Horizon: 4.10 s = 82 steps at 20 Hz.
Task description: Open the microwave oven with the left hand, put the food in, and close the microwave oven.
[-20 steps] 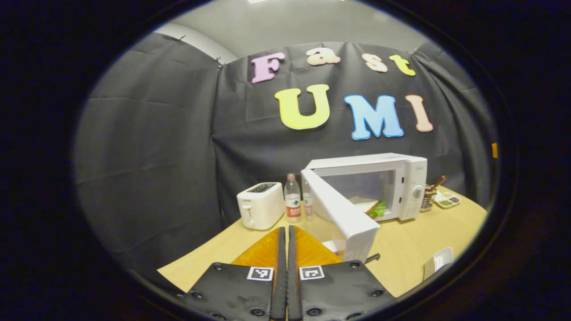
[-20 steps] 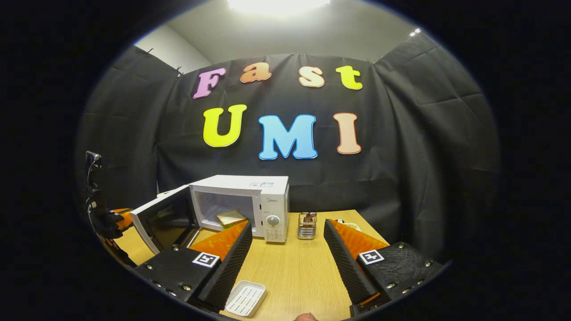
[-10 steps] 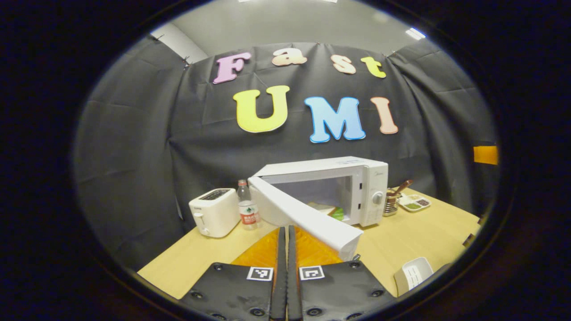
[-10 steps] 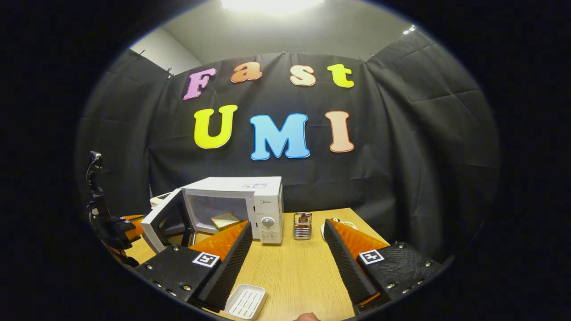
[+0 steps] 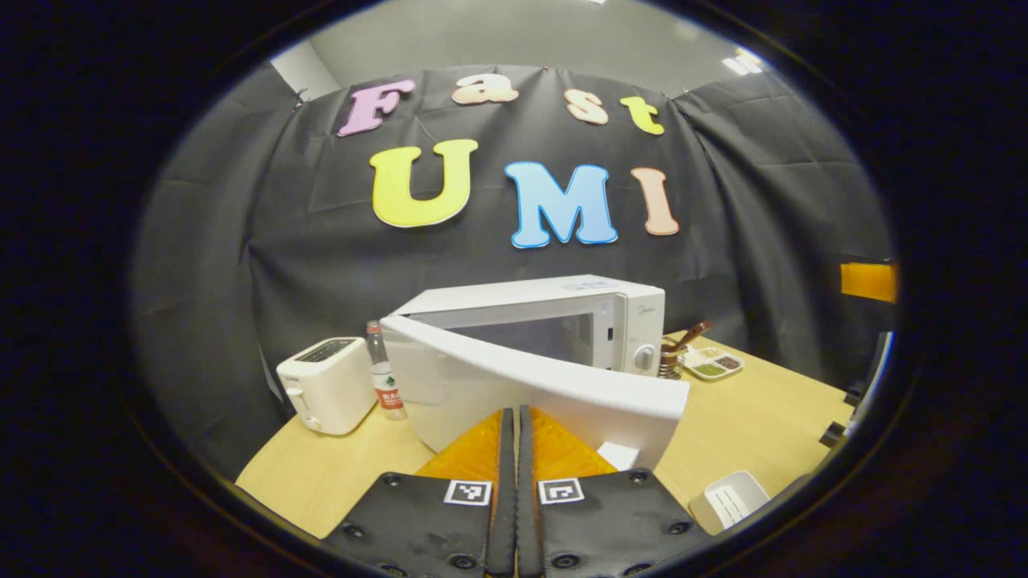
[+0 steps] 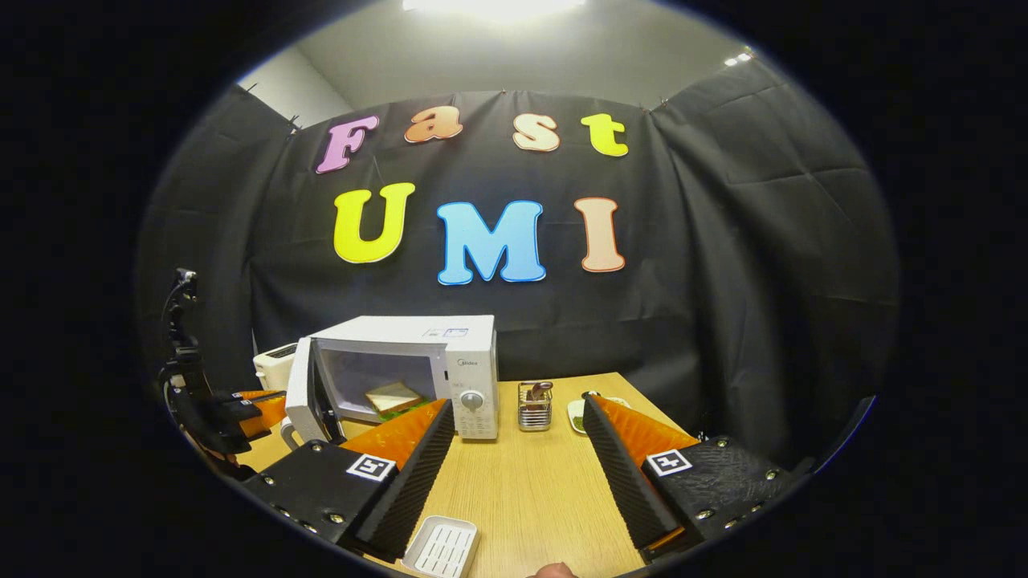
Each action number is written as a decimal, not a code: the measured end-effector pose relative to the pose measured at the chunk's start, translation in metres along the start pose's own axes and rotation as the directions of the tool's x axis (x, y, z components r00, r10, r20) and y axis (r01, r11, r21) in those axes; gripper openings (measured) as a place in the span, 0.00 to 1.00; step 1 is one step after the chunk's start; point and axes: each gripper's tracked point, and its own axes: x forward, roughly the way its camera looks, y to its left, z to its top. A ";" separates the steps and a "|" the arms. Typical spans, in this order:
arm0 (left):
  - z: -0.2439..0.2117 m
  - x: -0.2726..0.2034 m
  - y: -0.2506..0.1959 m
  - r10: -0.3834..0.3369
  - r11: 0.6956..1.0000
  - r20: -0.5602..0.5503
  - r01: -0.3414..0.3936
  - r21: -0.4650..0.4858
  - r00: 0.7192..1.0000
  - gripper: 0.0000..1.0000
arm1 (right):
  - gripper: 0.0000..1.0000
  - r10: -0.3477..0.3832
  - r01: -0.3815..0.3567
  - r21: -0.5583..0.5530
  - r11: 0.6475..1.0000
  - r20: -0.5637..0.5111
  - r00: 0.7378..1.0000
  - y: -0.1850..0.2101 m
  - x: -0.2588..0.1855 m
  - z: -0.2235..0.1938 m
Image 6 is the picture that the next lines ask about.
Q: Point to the large ceiling light panel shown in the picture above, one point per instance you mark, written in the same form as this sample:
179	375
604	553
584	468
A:
494	6

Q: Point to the white microwave oven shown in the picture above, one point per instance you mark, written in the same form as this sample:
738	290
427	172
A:
474	353

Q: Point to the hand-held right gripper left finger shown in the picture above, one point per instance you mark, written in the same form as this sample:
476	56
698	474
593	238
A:
414	482

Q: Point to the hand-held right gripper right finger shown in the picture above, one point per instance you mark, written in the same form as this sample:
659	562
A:
622	490

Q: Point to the white toaster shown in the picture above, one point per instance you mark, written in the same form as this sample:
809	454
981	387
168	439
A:
273	365

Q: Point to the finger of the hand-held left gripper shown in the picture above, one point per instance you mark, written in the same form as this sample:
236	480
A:
257	394
273	413

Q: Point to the white divided dish with beans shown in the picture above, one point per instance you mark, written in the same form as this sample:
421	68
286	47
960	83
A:
575	413

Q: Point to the sandwich with lettuce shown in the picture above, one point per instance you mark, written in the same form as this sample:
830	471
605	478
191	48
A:
392	397

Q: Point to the small ceiling light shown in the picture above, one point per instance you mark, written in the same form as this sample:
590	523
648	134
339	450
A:
739	58

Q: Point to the small white ribbed tray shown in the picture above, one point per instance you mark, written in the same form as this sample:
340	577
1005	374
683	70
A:
442	550

